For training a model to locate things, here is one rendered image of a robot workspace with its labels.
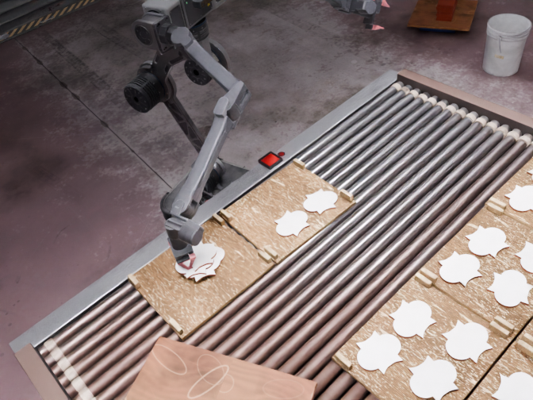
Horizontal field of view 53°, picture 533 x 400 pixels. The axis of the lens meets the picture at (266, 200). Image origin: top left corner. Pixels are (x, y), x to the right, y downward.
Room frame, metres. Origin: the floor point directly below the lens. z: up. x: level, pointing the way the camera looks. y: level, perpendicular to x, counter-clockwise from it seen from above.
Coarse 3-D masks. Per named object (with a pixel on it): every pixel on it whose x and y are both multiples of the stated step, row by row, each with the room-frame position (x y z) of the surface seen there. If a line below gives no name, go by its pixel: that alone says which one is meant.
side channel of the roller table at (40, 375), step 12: (24, 348) 1.00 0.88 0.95; (24, 360) 0.96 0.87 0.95; (36, 360) 0.95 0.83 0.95; (36, 372) 0.91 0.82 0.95; (48, 372) 0.90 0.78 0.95; (36, 384) 0.86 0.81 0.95; (48, 384) 0.86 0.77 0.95; (60, 384) 0.88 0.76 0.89; (48, 396) 0.82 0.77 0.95; (60, 396) 0.81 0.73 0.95
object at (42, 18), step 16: (0, 0) 5.49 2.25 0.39; (16, 0) 5.57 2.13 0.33; (32, 0) 5.64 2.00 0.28; (48, 0) 5.74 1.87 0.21; (64, 0) 5.82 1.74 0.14; (80, 0) 5.89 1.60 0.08; (96, 0) 5.98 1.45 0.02; (0, 16) 5.45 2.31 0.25; (16, 16) 5.53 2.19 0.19; (32, 16) 5.62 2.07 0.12; (48, 16) 5.69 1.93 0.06; (64, 16) 5.74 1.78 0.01; (0, 32) 5.43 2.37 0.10; (16, 32) 5.50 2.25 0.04
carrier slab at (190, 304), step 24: (216, 240) 1.33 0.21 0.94; (240, 240) 1.30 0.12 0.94; (168, 264) 1.26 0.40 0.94; (240, 264) 1.19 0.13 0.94; (264, 264) 1.17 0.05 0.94; (144, 288) 1.17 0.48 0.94; (168, 288) 1.15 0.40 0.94; (192, 288) 1.13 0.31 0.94; (216, 288) 1.11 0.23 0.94; (240, 288) 1.09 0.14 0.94; (168, 312) 1.05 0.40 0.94; (192, 312) 1.03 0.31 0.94; (216, 312) 1.02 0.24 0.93
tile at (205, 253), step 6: (192, 246) 1.28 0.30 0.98; (198, 246) 1.27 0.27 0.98; (204, 246) 1.27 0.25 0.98; (210, 246) 1.26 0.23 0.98; (198, 252) 1.24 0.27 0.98; (204, 252) 1.24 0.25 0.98; (210, 252) 1.23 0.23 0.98; (216, 252) 1.23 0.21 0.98; (198, 258) 1.22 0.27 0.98; (204, 258) 1.21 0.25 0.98; (210, 258) 1.21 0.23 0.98; (186, 264) 1.20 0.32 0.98; (198, 264) 1.19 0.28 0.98; (204, 264) 1.19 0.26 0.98
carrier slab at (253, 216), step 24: (288, 168) 1.65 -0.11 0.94; (264, 192) 1.53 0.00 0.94; (288, 192) 1.51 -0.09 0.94; (312, 192) 1.49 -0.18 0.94; (336, 192) 1.46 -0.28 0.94; (240, 216) 1.43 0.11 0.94; (264, 216) 1.41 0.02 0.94; (312, 216) 1.36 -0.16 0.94; (336, 216) 1.34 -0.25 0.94; (264, 240) 1.28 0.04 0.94; (288, 240) 1.26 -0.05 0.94
